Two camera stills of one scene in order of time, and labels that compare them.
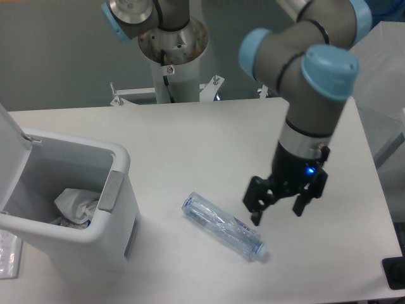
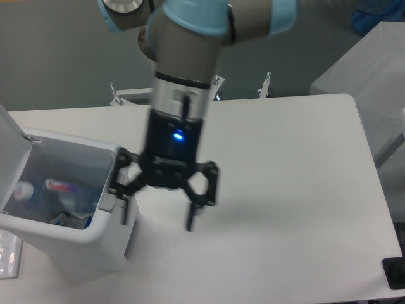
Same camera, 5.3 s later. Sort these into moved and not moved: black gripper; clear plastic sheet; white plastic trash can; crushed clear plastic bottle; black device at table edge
Moved: black gripper; crushed clear plastic bottle
Not moved: clear plastic sheet; black device at table edge; white plastic trash can
